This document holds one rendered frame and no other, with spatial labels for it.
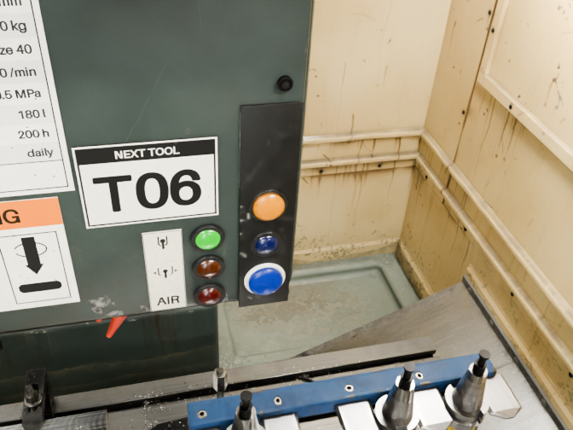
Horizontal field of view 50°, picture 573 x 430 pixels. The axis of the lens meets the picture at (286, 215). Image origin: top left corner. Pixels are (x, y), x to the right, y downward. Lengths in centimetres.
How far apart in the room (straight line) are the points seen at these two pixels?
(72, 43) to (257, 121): 13
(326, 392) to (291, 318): 97
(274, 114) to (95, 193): 14
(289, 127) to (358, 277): 162
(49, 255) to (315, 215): 146
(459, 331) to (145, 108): 130
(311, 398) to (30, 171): 59
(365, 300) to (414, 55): 76
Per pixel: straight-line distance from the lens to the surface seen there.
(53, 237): 49
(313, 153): 175
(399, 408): 90
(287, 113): 44
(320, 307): 193
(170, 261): 50
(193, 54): 41
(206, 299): 53
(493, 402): 100
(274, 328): 186
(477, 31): 158
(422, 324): 166
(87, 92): 42
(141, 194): 46
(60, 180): 45
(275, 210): 48
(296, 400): 92
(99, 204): 46
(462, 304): 167
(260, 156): 45
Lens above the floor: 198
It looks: 38 degrees down
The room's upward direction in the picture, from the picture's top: 4 degrees clockwise
